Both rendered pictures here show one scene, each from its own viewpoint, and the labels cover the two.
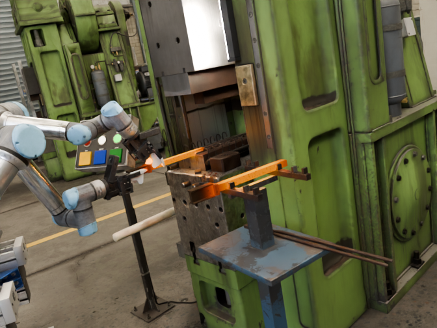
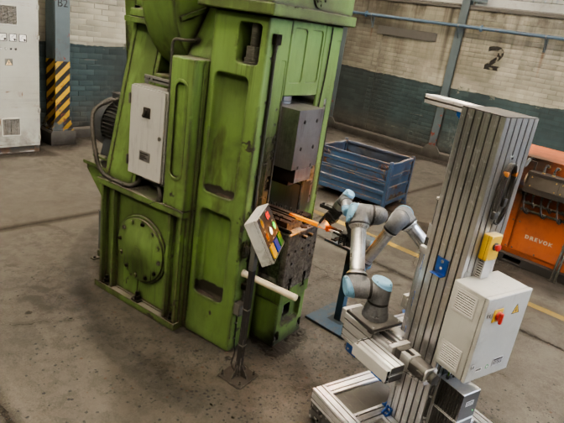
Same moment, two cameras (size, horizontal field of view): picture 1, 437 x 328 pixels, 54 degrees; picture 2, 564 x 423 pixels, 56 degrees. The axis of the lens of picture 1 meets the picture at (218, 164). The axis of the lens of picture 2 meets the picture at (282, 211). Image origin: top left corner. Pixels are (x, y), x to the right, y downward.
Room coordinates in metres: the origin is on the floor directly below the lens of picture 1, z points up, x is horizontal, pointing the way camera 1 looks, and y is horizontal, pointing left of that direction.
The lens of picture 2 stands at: (3.07, 3.45, 2.30)
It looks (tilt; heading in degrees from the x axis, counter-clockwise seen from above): 20 degrees down; 253
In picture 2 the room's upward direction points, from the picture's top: 8 degrees clockwise
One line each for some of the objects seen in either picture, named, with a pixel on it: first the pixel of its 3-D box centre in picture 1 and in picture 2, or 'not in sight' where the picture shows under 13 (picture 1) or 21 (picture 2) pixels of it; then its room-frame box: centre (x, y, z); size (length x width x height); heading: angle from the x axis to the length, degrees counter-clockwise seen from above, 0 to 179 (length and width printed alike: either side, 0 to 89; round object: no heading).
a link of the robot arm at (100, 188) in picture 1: (97, 189); not in sight; (1.62, 0.49, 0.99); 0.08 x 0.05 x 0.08; 41
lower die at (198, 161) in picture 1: (222, 149); (271, 214); (2.11, -0.03, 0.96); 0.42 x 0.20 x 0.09; 131
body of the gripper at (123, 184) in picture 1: (116, 185); (347, 239); (1.68, 0.43, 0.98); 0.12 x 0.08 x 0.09; 131
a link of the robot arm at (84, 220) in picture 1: (82, 220); not in sight; (1.59, 0.56, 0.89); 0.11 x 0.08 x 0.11; 52
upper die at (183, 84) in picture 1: (209, 77); (278, 166); (2.11, -0.03, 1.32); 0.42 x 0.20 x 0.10; 131
